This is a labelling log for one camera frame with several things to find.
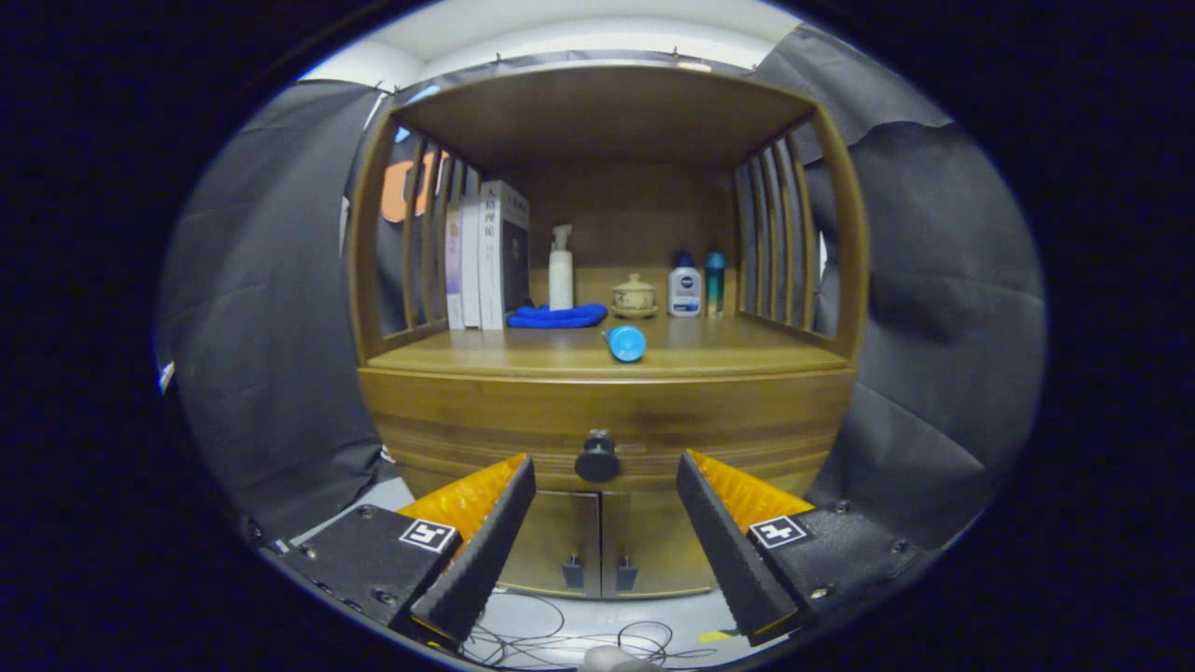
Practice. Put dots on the white pump bottle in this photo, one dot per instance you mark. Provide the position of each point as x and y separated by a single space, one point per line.
560 280

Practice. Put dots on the wooden cabinet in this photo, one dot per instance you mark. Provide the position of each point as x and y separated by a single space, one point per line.
625 215

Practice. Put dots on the teal slim bottle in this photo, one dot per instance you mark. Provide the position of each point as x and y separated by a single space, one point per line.
714 285

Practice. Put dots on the yellow floor tape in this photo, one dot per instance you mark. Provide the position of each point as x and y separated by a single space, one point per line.
717 636

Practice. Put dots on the white book with dark cover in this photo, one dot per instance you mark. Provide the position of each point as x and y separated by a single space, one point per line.
504 252

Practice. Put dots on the blue folded cloth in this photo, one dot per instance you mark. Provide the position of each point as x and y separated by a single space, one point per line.
555 317

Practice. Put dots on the wooden countertop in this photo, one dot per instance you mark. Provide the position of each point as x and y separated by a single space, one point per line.
728 350

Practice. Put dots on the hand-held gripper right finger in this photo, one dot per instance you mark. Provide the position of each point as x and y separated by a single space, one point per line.
733 560

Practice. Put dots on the black drawer knob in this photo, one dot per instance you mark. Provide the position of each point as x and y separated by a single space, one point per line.
597 462

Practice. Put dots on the pale purple book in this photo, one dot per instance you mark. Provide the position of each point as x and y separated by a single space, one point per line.
454 271

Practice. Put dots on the blue tube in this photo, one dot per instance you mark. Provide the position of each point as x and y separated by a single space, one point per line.
627 344

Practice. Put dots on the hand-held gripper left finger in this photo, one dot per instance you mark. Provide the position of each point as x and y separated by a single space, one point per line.
481 565

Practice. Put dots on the white bottle with blue cap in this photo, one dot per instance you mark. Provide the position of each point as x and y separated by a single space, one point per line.
684 291

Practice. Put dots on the wooden cabinet door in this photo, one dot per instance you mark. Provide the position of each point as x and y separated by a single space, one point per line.
653 532
560 527

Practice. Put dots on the beige lidded teacup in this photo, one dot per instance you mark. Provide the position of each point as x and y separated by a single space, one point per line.
635 299

